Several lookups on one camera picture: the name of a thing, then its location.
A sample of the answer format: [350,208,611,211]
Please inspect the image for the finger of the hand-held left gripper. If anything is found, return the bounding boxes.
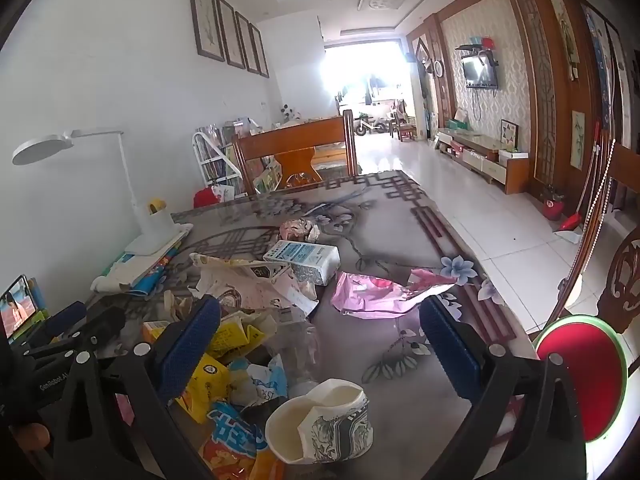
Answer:
[27,306,126,362]
[25,301,87,349]

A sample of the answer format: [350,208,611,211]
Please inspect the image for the red basin with green rim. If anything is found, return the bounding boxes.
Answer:
[532,315,629,444]

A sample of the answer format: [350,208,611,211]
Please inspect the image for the row of children's books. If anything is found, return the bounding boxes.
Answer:
[197,119,283,196]

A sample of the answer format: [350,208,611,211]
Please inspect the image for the small bamboo painting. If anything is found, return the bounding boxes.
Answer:
[571,110,587,171]

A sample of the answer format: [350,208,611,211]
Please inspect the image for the blue orange snack bag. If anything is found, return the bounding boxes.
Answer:
[199,400,272,480]

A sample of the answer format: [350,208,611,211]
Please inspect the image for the wall shelf with coloured items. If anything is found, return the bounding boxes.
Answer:
[454,35,500,57]

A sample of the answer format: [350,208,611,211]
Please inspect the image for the tall flower painting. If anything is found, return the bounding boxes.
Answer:
[547,0,581,81]

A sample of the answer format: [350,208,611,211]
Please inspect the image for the red dustpan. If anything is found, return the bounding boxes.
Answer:
[552,212,584,234]

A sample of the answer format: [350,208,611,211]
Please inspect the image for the red bag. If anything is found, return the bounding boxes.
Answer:
[193,187,222,210]

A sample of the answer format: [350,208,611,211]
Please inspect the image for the crushed white paper cup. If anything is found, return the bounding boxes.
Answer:
[265,379,375,465]

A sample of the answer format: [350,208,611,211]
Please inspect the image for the small wooden chair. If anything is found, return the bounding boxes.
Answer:
[392,112,416,142]

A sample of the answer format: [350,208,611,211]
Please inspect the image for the small orange yellow box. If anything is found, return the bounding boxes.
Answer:
[142,320,172,344]

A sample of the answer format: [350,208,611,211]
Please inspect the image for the plain wooden dining chair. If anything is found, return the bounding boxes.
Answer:
[232,110,361,197]

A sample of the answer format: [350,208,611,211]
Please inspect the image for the blue white wrapper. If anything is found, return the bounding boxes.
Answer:
[239,354,289,407]

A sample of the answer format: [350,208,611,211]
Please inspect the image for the yellow printed wrapper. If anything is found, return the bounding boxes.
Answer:
[209,311,267,362]

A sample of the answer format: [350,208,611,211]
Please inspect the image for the dark framed wall picture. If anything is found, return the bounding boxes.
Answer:
[188,0,226,63]
[248,23,270,79]
[234,11,261,75]
[215,0,246,70]

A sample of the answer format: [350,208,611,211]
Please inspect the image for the hanging wall scrolls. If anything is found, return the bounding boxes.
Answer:
[582,2,632,127]

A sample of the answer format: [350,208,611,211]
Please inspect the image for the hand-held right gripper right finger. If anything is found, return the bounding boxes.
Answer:
[419,296,587,480]

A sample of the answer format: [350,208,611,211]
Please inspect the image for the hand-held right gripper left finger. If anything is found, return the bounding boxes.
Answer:
[50,296,223,480]

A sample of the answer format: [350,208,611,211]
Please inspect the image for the white child's bike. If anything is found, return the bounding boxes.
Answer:
[353,112,394,136]

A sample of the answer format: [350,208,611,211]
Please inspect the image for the carved wooden dining chair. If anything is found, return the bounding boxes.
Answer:
[544,132,640,342]

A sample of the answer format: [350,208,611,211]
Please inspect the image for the wall television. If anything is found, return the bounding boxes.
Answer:
[461,55,499,90]

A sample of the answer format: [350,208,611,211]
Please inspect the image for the blue white milk carton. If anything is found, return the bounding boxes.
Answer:
[262,239,341,287]

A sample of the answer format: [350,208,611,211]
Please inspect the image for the white wire book rack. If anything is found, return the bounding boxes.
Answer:
[192,131,242,194]

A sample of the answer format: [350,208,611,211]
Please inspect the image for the geometric framed picture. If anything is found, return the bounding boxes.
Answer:
[500,119,520,151]

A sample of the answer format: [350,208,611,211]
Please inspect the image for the wooden bench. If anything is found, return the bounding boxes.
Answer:
[247,115,351,161]

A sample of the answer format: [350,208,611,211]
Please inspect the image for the blue cover book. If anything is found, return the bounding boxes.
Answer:
[129,246,187,299]

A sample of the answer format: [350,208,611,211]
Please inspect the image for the yellow snack bag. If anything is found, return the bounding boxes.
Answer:
[174,354,232,424]

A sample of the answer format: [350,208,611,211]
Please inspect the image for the crumpled pinkish paper ball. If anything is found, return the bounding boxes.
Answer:
[279,217,321,244]

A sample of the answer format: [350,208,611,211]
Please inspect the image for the wooden television cabinet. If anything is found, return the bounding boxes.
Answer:
[434,127,531,196]

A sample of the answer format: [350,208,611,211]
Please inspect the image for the person's left hand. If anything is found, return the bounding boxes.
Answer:
[7,422,51,456]

